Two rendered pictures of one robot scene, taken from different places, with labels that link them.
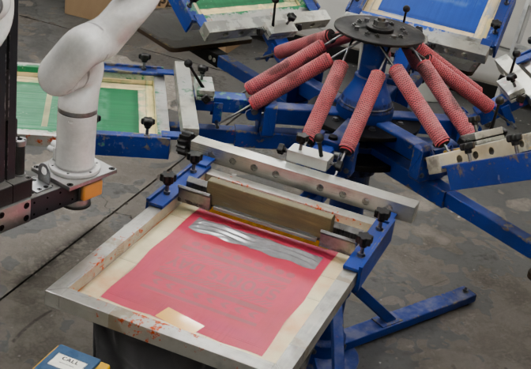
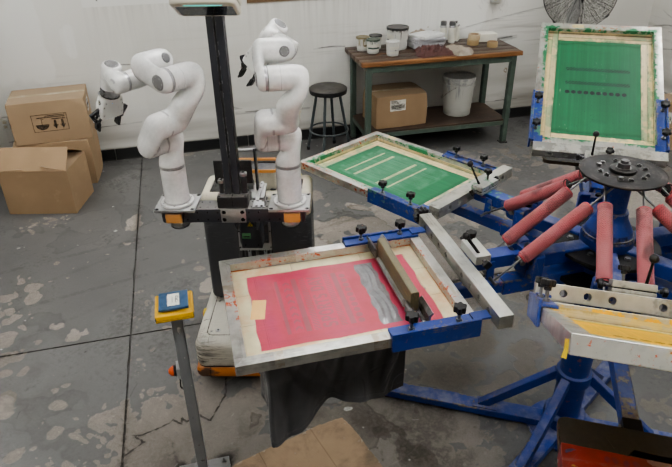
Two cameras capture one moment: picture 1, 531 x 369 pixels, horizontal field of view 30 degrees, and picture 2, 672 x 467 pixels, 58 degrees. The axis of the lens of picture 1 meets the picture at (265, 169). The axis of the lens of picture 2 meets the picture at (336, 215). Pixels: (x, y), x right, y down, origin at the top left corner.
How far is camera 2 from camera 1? 181 cm
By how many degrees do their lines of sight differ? 50
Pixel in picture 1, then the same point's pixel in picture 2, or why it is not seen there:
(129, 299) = (257, 286)
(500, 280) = not seen: outside the picture
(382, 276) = not seen: outside the picture
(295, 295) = (342, 331)
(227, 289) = (311, 307)
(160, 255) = (311, 272)
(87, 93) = (284, 155)
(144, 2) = (288, 100)
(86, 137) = (284, 182)
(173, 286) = (288, 291)
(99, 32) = (267, 114)
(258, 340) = (275, 343)
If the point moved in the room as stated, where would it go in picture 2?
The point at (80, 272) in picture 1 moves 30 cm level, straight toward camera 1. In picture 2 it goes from (247, 260) to (177, 295)
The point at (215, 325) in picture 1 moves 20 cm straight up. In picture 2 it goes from (269, 322) to (265, 272)
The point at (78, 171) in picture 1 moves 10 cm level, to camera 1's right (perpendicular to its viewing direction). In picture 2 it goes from (282, 202) to (295, 213)
